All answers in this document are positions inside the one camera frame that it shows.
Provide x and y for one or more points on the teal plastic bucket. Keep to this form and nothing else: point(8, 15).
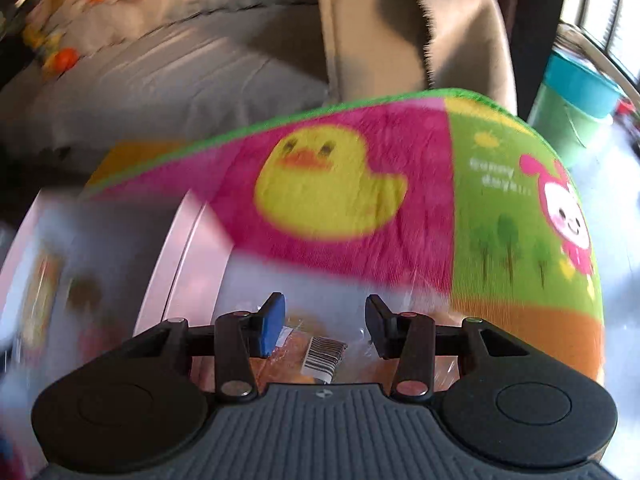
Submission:
point(574, 105)

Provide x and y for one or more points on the pink cardboard box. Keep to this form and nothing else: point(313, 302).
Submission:
point(84, 274)

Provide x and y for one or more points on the grey sofa bed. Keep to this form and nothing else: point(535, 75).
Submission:
point(185, 70)

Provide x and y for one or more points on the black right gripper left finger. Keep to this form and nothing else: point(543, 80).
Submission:
point(241, 336)

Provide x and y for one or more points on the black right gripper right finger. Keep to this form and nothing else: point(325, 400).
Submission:
point(409, 338)

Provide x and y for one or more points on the orange bread snack packet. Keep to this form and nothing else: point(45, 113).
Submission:
point(311, 358)

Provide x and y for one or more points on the colourful cartoon play mat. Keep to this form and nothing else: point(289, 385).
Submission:
point(442, 192)

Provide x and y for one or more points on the orange toy ball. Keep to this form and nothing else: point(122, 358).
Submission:
point(60, 62)

